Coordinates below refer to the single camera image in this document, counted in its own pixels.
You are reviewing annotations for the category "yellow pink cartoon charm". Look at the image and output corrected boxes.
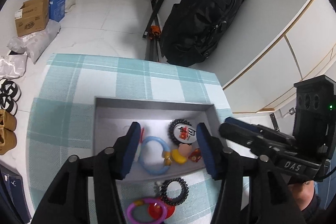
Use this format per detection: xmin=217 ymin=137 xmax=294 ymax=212
xmin=163 ymin=144 xmax=192 ymax=166

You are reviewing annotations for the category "blue ring bracelet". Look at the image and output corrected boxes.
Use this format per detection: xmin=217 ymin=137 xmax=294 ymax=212
xmin=138 ymin=136 xmax=172 ymax=176

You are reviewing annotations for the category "black bead bracelet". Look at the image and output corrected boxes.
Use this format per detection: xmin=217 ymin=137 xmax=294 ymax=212
xmin=167 ymin=118 xmax=194 ymax=146

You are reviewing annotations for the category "red clear hair clip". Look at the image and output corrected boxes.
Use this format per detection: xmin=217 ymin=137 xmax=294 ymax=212
xmin=134 ymin=127 xmax=145 ymax=162

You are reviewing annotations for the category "white round pin badge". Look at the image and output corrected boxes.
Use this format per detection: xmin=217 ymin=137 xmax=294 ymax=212
xmin=173 ymin=123 xmax=197 ymax=144

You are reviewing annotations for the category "person right hand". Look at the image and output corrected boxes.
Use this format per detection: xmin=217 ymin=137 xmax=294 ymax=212
xmin=288 ymin=180 xmax=318 ymax=212

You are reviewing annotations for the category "grey open cardboard box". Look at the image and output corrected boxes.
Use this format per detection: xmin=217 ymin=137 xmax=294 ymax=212
xmin=93 ymin=97 xmax=220 ymax=183

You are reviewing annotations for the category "red flag round badge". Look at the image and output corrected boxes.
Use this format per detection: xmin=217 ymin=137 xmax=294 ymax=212
xmin=147 ymin=198 xmax=176 ymax=220

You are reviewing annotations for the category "teal plaid tablecloth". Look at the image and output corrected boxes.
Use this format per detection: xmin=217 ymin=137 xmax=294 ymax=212
xmin=27 ymin=53 xmax=250 ymax=224

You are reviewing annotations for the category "black large backpack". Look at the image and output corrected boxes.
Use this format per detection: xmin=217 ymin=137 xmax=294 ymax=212
xmin=159 ymin=0 xmax=244 ymax=67

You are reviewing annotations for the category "orange small object on floor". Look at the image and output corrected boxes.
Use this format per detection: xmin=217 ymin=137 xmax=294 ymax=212
xmin=149 ymin=25 xmax=161 ymax=40

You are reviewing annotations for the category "tan suede boot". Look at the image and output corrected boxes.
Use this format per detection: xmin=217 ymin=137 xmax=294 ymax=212
xmin=0 ymin=127 xmax=17 ymax=155
xmin=0 ymin=109 xmax=17 ymax=131

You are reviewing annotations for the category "blue jordan shoe box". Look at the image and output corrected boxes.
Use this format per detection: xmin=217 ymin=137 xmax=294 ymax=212
xmin=1 ymin=165 xmax=31 ymax=223

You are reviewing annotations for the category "black white sneaker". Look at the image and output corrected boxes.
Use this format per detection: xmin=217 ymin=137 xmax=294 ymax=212
xmin=0 ymin=93 xmax=18 ymax=116
xmin=1 ymin=79 xmax=22 ymax=101

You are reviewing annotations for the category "grey plastic parcel bag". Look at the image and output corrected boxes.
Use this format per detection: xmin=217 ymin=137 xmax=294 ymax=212
xmin=7 ymin=20 xmax=61 ymax=64

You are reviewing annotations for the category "white plastic parcel bag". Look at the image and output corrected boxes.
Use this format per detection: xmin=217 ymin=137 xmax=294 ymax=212
xmin=0 ymin=55 xmax=27 ymax=79

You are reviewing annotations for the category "brown cardboard box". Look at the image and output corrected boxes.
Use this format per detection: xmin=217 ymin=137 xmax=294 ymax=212
xmin=14 ymin=0 xmax=49 ymax=37

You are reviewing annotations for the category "blue cardboard box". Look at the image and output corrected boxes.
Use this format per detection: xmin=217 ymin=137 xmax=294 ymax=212
xmin=49 ymin=0 xmax=66 ymax=22

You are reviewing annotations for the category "black camera mount box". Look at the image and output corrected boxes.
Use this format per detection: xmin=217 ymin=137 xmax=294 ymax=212
xmin=293 ymin=75 xmax=335 ymax=153

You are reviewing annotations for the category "purple ring bracelet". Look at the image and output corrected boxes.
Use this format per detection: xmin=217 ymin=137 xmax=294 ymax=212
xmin=126 ymin=197 xmax=168 ymax=224

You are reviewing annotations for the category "black coil hair tie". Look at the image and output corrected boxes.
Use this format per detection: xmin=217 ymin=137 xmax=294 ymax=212
xmin=159 ymin=177 xmax=190 ymax=207

